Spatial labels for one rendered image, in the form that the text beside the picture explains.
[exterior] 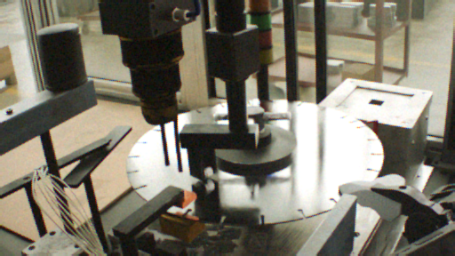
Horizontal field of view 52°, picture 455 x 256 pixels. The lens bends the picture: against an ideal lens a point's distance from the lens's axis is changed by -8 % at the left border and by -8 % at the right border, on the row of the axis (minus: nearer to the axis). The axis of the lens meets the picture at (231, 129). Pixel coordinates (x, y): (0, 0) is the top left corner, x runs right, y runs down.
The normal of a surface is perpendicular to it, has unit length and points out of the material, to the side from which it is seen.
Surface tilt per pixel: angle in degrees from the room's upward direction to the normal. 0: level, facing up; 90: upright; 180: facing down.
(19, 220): 0
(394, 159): 90
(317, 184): 0
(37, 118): 90
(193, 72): 90
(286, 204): 0
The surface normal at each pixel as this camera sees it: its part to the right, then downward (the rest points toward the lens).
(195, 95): -0.54, 0.39
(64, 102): 0.84, 0.18
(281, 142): 0.02, -0.89
